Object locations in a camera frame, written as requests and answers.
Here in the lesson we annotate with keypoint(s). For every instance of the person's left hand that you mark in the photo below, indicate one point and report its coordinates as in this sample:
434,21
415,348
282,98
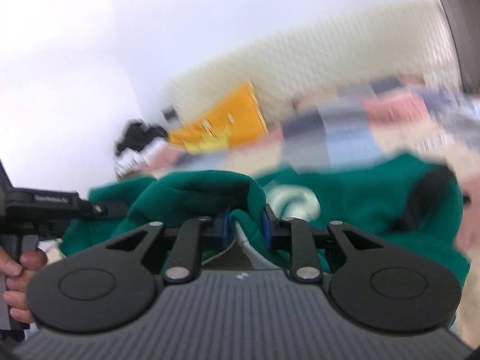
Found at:
18,276

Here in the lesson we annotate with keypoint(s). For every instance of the black and white clothes pile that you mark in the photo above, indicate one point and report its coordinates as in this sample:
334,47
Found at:
138,145

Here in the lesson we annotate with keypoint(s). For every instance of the dark wall socket left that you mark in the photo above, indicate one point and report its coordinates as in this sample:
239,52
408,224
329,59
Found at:
170,114

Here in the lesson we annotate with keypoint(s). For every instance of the orange crown pillow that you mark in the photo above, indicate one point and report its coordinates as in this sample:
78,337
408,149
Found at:
234,121

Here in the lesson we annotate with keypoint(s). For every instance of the cream quilted headboard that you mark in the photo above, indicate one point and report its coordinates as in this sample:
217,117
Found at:
412,38

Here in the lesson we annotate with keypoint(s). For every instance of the green hooded sweatshirt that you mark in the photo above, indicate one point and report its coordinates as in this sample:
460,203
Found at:
413,204

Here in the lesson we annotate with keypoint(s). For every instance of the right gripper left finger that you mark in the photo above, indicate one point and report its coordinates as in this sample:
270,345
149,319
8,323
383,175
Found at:
116,282

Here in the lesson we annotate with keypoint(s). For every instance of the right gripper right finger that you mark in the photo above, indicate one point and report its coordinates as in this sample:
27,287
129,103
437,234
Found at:
371,282

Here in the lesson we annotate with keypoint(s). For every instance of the patchwork checkered bed quilt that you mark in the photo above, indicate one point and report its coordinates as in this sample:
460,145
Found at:
361,125

